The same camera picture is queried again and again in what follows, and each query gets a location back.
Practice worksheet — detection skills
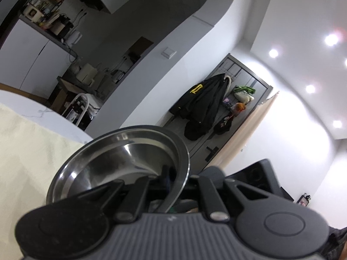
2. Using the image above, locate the orange bag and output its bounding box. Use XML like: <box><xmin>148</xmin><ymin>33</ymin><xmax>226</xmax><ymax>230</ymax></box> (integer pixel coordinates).
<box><xmin>232</xmin><ymin>102</ymin><xmax>246</xmax><ymax>116</ymax></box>

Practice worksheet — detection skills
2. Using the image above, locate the white kitchen cabinet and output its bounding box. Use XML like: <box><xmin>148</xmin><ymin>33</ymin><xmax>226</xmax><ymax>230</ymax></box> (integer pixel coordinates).
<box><xmin>0</xmin><ymin>18</ymin><xmax>79</xmax><ymax>98</ymax></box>

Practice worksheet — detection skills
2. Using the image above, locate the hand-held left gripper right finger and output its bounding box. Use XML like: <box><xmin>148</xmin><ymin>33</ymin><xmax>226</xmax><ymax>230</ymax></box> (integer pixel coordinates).
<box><xmin>190</xmin><ymin>175</ymin><xmax>275</xmax><ymax>222</ymax></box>

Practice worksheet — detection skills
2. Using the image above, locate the stainless steel bowl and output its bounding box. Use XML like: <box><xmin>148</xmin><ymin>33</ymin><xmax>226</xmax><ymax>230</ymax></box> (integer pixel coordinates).
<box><xmin>46</xmin><ymin>125</ymin><xmax>191</xmax><ymax>214</ymax></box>

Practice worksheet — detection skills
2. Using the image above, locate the white framed cart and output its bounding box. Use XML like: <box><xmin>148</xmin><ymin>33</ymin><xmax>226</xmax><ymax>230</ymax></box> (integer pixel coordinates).
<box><xmin>61</xmin><ymin>93</ymin><xmax>101</xmax><ymax>131</ymax></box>

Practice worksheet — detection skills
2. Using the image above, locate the cream rice cooker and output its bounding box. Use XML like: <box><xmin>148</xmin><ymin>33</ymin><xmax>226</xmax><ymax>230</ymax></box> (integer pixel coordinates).
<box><xmin>23</xmin><ymin>4</ymin><xmax>40</xmax><ymax>20</ymax></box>

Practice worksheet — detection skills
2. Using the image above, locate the metal kitchen rack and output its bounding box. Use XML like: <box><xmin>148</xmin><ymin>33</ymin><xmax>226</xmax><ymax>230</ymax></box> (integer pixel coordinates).
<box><xmin>26</xmin><ymin>0</ymin><xmax>71</xmax><ymax>31</ymax></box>

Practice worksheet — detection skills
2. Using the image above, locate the black coffee machine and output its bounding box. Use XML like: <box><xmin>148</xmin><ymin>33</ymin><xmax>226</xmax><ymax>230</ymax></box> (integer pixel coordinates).
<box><xmin>51</xmin><ymin>14</ymin><xmax>74</xmax><ymax>37</ymax></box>

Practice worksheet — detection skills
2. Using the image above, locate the cream table cloth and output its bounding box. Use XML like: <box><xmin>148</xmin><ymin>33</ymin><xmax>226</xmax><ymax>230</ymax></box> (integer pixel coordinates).
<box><xmin>0</xmin><ymin>102</ymin><xmax>88</xmax><ymax>260</ymax></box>

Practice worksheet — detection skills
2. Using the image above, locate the black door handle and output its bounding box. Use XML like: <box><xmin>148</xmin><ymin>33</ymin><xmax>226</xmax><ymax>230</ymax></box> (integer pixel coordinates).
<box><xmin>205</xmin><ymin>146</ymin><xmax>219</xmax><ymax>163</ymax></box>

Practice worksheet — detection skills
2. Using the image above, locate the white bag handle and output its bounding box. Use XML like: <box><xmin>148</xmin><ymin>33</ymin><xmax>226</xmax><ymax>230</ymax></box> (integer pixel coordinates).
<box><xmin>223</xmin><ymin>74</ymin><xmax>233</xmax><ymax>96</ymax></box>

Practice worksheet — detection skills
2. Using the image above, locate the white jug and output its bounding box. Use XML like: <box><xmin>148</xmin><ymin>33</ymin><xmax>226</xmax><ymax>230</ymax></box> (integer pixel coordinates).
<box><xmin>76</xmin><ymin>63</ymin><xmax>98</xmax><ymax>85</ymax></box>

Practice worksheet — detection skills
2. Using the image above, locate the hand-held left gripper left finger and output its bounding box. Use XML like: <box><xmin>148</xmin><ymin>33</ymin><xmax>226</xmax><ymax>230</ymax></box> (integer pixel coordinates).
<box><xmin>79</xmin><ymin>165</ymin><xmax>170</xmax><ymax>224</ymax></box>

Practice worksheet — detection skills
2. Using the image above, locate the black bag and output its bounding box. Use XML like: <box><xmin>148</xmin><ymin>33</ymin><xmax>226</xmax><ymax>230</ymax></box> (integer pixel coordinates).
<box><xmin>184</xmin><ymin>120</ymin><xmax>210</xmax><ymax>141</ymax></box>
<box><xmin>214</xmin><ymin>116</ymin><xmax>234</xmax><ymax>135</ymax></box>

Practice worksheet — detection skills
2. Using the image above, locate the grey entrance door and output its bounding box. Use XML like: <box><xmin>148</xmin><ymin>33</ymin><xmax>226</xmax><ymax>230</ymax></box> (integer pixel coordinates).
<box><xmin>162</xmin><ymin>53</ymin><xmax>274</xmax><ymax>169</ymax></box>

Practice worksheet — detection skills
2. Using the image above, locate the black jacket with yellow print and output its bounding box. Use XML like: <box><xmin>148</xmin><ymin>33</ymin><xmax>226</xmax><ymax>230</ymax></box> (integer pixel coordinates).
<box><xmin>169</xmin><ymin>73</ymin><xmax>229</xmax><ymax>127</ymax></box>

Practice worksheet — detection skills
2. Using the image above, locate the white electric kettle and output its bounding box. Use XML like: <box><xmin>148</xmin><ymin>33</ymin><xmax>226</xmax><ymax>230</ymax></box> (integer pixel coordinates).
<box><xmin>66</xmin><ymin>31</ymin><xmax>83</xmax><ymax>47</ymax></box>

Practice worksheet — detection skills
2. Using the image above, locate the white bag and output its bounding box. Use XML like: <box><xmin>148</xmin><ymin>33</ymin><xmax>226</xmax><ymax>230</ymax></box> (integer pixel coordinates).
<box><xmin>234</xmin><ymin>91</ymin><xmax>255</xmax><ymax>104</ymax></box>

